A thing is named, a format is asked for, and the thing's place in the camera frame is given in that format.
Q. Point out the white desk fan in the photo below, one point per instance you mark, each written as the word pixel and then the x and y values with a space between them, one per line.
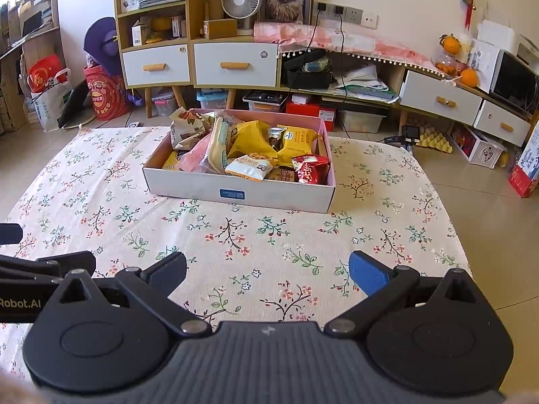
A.
pixel 239 2

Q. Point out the pink snack packet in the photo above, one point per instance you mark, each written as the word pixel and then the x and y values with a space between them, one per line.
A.
pixel 198 155

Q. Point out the small brown white box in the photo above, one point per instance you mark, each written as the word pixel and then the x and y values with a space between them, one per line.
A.
pixel 178 26

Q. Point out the large yellow pillow packet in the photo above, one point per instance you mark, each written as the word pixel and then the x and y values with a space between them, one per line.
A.
pixel 250 139

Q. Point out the glass bowl of oranges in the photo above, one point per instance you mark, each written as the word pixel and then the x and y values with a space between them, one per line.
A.
pixel 445 65

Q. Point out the clear bin blue lid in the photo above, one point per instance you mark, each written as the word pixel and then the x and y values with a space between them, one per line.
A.
pixel 210 100

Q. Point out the pink fringed cloth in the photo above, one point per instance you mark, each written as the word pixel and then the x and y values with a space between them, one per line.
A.
pixel 370 46

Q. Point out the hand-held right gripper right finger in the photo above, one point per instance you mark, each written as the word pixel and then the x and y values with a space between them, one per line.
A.
pixel 368 273

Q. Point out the white wall socket panel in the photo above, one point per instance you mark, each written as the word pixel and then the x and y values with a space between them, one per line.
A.
pixel 368 19

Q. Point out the white packet brown picture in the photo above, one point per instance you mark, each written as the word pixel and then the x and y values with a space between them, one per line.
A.
pixel 187 128

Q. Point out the pile of loose papers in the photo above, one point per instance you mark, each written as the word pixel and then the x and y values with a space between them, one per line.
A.
pixel 362 84

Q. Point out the orange fruit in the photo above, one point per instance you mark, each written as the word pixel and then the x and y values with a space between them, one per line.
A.
pixel 449 44
pixel 470 78

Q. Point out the white foam box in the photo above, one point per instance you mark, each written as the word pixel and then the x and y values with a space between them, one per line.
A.
pixel 497 33

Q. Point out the brown cardboard box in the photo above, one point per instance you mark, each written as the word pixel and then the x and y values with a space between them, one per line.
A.
pixel 220 29

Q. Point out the purple plush toy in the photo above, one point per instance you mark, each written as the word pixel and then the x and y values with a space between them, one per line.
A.
pixel 101 44

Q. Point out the black leaning panel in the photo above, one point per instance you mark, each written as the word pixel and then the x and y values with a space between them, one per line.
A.
pixel 75 103

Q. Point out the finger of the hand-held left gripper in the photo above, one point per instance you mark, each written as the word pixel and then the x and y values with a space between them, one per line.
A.
pixel 10 234
pixel 50 267

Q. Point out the red printed bag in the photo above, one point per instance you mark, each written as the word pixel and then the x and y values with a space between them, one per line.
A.
pixel 105 96

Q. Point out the pink cardboard box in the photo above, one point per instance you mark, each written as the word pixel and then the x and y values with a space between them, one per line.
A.
pixel 189 185

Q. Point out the red plastic bag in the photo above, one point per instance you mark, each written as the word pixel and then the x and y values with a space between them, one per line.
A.
pixel 44 73

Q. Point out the blue white carton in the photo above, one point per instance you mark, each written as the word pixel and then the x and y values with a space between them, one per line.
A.
pixel 526 164

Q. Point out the wooden desk shelf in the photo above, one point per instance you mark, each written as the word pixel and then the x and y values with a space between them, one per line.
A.
pixel 38 42

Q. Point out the yellow packet round logo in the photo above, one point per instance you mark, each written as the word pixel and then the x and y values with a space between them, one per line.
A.
pixel 299 143

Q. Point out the floral tablecloth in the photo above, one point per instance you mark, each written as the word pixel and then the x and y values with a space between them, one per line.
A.
pixel 252 235

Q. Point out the clear plastic bin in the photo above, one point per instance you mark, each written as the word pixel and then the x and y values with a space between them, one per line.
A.
pixel 362 121
pixel 165 105

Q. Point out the small dark brown packet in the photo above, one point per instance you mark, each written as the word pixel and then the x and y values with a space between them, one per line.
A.
pixel 276 136

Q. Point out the black storage box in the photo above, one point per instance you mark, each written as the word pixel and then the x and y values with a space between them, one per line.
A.
pixel 307 78

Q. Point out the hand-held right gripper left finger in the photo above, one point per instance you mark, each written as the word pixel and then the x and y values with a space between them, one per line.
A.
pixel 168 275

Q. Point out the white blue cookie packet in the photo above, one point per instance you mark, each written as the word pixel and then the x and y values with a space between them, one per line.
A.
pixel 219 147

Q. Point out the wooden cabinet unit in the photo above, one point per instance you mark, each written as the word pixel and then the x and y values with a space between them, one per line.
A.
pixel 193 8

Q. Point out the orange cream biscuit packet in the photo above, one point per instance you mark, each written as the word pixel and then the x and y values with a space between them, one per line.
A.
pixel 248 168

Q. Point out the white printed storage box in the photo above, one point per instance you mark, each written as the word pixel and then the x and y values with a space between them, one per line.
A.
pixel 480 147

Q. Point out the black white flat box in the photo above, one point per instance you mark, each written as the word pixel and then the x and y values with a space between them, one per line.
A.
pixel 265 100

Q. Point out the yellow egg tray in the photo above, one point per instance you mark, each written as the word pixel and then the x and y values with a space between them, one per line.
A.
pixel 433 139

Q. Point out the red snack packet white picture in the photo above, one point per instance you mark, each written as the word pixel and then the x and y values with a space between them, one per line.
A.
pixel 309 168

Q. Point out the black tripod device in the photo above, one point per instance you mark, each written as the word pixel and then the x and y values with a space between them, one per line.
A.
pixel 408 134

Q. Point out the black white microwave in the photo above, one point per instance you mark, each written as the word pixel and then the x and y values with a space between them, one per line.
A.
pixel 516 80

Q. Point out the small pinkish brown packet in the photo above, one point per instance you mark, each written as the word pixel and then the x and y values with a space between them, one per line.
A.
pixel 283 173

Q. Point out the white shopping bag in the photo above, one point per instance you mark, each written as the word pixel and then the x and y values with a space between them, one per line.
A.
pixel 48 109

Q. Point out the small red box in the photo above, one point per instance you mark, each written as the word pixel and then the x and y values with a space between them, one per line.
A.
pixel 327 118

